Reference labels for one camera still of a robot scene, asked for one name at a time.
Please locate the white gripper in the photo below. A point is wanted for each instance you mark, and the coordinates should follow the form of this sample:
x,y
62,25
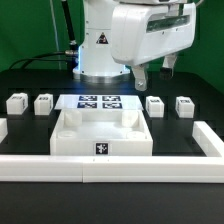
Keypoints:
x,y
142,33

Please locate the white square table top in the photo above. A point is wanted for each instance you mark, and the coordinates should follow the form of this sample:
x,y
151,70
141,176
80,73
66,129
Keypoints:
x,y
89,132

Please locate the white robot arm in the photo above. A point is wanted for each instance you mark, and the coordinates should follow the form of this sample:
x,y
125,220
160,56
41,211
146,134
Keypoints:
x,y
95,62

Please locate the white sheet with markers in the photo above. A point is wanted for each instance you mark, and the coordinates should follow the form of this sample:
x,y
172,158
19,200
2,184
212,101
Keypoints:
x,y
72,101

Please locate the white U-shaped obstacle fence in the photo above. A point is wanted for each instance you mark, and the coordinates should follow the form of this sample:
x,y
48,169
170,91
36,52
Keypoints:
x,y
206,169

